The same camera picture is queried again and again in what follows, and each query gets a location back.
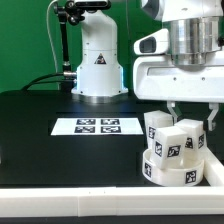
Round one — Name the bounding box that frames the black cable bundle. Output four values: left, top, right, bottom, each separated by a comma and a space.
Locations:
21, 72, 78, 92

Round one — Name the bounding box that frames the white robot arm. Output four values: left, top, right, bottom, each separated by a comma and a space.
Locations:
74, 0, 224, 129

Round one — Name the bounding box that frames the white cable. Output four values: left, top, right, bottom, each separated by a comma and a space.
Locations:
46, 0, 60, 74

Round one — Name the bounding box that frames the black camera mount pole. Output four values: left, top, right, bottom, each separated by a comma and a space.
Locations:
54, 0, 84, 92

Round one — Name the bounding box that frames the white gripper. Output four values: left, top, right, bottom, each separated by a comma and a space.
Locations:
133, 54, 224, 131

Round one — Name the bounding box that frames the black mounted camera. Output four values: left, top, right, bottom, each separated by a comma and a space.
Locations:
74, 0, 109, 9

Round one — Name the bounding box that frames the white front fence rail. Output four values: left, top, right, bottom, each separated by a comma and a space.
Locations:
0, 187, 224, 218

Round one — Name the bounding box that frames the white marker sheet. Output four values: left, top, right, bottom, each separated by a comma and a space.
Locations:
51, 118, 143, 136

